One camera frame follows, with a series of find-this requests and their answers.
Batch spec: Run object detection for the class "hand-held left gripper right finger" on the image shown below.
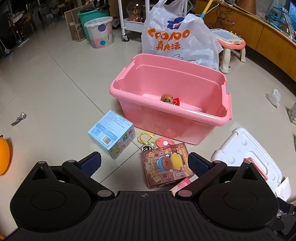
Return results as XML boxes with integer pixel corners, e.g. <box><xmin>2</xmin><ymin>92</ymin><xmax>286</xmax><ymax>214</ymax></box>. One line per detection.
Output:
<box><xmin>176</xmin><ymin>152</ymin><xmax>266</xmax><ymax>199</ymax></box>

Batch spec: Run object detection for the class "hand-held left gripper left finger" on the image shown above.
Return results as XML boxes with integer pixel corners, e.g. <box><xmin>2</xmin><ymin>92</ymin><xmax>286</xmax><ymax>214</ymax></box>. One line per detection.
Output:
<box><xmin>31</xmin><ymin>152</ymin><xmax>114</xmax><ymax>199</ymax></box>

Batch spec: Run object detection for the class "brown capybara toy box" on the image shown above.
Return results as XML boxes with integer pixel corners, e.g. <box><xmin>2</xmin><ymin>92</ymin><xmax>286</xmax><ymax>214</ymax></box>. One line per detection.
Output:
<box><xmin>141</xmin><ymin>142</ymin><xmax>199</xmax><ymax>191</ymax></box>

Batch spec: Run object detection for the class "white lid with pink handle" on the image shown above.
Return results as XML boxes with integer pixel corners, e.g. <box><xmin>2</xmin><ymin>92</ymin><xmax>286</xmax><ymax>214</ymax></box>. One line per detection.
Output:
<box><xmin>211</xmin><ymin>127</ymin><xmax>283</xmax><ymax>194</ymax></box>

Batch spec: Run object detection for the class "pink plastic storage bin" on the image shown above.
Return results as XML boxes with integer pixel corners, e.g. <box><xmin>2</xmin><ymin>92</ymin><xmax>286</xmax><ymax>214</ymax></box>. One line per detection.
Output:
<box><xmin>109</xmin><ymin>53</ymin><xmax>233</xmax><ymax>146</ymax></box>

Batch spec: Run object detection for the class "pink packet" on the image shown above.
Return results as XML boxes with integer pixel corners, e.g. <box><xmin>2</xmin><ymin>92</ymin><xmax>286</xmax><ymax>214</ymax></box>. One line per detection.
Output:
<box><xmin>169</xmin><ymin>178</ymin><xmax>199</xmax><ymax>193</ymax></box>

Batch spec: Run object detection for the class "white paper sheet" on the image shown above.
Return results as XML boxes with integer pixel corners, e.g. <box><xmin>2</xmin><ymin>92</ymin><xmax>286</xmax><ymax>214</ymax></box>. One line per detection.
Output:
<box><xmin>275</xmin><ymin>176</ymin><xmax>292</xmax><ymax>202</ymax></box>

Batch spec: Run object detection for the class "light blue toy box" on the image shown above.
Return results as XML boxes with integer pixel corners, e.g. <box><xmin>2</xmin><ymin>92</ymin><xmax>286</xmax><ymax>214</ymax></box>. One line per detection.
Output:
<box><xmin>87</xmin><ymin>110</ymin><xmax>136</xmax><ymax>160</ymax></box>

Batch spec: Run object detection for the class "brown capybara figurine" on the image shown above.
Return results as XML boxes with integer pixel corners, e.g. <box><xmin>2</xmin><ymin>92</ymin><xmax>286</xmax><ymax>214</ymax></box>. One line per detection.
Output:
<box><xmin>161</xmin><ymin>94</ymin><xmax>182</xmax><ymax>106</ymax></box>

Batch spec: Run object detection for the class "crumpled foil wrapper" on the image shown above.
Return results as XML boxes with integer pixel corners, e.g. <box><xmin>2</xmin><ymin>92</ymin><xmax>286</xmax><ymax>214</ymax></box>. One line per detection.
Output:
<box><xmin>11</xmin><ymin>112</ymin><xmax>27</xmax><ymax>127</ymax></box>

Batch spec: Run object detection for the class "orange round object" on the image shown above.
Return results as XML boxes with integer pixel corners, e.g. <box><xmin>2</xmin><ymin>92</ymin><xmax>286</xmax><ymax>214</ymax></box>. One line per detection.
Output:
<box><xmin>0</xmin><ymin>135</ymin><xmax>11</xmax><ymax>175</ymax></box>

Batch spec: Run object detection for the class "crumpled clear plastic wrapper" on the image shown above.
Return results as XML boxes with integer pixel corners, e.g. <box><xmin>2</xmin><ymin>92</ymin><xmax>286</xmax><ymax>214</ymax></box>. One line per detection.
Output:
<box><xmin>265</xmin><ymin>89</ymin><xmax>281</xmax><ymax>108</ymax></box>

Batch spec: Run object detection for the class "small blue green toy box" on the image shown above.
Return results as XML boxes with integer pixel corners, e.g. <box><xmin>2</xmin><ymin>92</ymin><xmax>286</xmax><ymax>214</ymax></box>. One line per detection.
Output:
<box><xmin>287</xmin><ymin>107</ymin><xmax>296</xmax><ymax>123</ymax></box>

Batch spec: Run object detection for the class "pink drawing board table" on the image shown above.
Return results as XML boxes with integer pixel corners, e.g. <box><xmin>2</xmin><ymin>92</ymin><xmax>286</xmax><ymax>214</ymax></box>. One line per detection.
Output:
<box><xmin>211</xmin><ymin>28</ymin><xmax>247</xmax><ymax>74</ymax></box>

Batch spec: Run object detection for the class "pastel dotted trash bin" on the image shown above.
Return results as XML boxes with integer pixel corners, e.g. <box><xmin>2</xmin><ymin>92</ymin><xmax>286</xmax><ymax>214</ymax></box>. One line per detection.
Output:
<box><xmin>84</xmin><ymin>17</ymin><xmax>114</xmax><ymax>49</ymax></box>

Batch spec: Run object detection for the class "white plastic bag orange print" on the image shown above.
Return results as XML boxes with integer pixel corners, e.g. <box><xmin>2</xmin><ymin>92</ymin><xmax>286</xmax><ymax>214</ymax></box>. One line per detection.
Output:
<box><xmin>141</xmin><ymin>0</ymin><xmax>224</xmax><ymax>71</ymax></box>

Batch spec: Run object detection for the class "cardboard box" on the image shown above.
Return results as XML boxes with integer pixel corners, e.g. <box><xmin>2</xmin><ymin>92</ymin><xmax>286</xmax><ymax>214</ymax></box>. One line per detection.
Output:
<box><xmin>64</xmin><ymin>2</ymin><xmax>95</xmax><ymax>42</ymax></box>

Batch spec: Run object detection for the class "white rolling cart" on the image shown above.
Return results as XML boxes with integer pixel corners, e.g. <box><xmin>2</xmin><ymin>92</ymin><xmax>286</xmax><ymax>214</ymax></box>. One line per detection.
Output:
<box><xmin>117</xmin><ymin>0</ymin><xmax>162</xmax><ymax>42</ymax></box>

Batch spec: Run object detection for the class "green plastic bin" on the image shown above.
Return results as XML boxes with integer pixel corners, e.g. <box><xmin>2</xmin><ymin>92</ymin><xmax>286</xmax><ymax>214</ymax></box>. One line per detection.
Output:
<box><xmin>77</xmin><ymin>9</ymin><xmax>109</xmax><ymax>42</ymax></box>

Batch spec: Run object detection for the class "wooden cabinet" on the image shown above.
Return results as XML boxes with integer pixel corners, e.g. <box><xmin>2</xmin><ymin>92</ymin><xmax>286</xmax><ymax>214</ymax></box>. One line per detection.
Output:
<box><xmin>195</xmin><ymin>0</ymin><xmax>296</xmax><ymax>81</ymax></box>

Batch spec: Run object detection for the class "yellow blue toy stick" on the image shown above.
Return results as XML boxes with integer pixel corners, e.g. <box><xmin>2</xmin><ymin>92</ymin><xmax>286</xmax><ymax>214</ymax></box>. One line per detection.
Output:
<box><xmin>200</xmin><ymin>0</ymin><xmax>214</xmax><ymax>19</ymax></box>

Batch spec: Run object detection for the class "clear dome toy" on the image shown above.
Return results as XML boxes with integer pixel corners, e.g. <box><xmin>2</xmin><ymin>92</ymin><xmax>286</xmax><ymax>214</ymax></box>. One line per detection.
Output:
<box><xmin>127</xmin><ymin>0</ymin><xmax>146</xmax><ymax>24</ymax></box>

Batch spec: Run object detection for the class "blue toy rack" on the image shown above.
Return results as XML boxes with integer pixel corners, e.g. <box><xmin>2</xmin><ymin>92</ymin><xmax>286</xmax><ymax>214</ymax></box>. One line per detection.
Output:
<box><xmin>269</xmin><ymin>5</ymin><xmax>296</xmax><ymax>40</ymax></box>

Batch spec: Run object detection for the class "pink keychain with yellow cord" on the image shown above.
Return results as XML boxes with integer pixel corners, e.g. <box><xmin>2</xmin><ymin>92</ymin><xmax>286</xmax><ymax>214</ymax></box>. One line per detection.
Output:
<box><xmin>137</xmin><ymin>132</ymin><xmax>174</xmax><ymax>152</ymax></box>

